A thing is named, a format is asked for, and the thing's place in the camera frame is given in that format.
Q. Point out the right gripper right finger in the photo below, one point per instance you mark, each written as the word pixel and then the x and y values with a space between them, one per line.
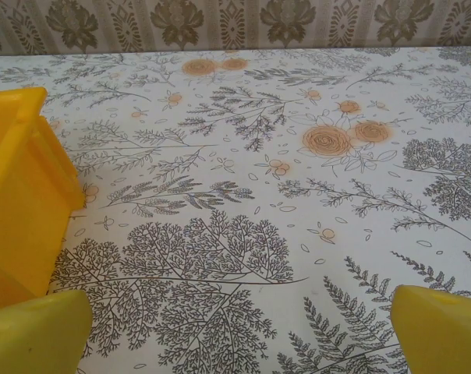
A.
pixel 442 335

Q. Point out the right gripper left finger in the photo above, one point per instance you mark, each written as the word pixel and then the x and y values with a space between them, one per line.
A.
pixel 32 339

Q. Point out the yellow plastic bin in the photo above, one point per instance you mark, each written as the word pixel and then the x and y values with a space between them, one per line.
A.
pixel 21 187

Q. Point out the floral patterned tablecloth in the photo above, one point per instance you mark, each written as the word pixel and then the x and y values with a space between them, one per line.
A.
pixel 259 195

